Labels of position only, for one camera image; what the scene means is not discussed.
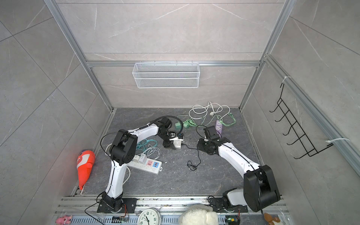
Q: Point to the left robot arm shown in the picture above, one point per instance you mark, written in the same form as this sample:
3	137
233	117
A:
123	149

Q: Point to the white square charger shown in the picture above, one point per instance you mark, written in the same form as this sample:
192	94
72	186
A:
177	142

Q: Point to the green charger left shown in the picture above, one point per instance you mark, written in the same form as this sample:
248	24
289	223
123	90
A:
178	126

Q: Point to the white analog clock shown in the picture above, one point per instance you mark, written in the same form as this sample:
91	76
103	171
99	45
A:
149	216

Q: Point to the purple power strip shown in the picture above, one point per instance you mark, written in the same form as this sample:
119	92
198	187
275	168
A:
219	127

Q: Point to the brown plush toy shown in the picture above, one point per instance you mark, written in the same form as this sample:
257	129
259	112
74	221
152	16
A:
272	220

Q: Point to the white wire mesh basket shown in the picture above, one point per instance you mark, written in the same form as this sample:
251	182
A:
166	75

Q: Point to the white plush toy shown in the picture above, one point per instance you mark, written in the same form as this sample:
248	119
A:
199	214

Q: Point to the green charger right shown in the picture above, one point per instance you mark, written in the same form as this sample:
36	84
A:
189	123

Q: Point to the pink plush toy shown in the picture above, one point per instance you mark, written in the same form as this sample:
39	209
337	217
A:
64	220

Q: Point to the beige labelled charger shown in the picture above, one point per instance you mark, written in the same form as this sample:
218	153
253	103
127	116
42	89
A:
136	158

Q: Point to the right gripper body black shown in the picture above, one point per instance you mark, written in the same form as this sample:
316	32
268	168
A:
204	145

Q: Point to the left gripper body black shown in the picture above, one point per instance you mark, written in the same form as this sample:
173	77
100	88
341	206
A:
168	142

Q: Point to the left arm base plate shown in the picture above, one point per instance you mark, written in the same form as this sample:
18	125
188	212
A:
117	206

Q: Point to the green charger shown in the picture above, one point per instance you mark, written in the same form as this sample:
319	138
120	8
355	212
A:
178	126
189	123

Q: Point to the black wire hook rack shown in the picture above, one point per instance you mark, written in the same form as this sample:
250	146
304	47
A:
296	128

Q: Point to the white charger with label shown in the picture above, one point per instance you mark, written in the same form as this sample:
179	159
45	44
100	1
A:
142	159

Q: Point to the white multicolour power strip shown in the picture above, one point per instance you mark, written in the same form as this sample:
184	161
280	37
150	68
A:
151	166

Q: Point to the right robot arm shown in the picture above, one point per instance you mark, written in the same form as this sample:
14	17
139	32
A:
259	190

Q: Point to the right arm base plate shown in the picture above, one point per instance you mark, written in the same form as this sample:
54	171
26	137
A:
222	205

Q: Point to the red plush toy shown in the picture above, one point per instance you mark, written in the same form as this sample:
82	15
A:
84	164

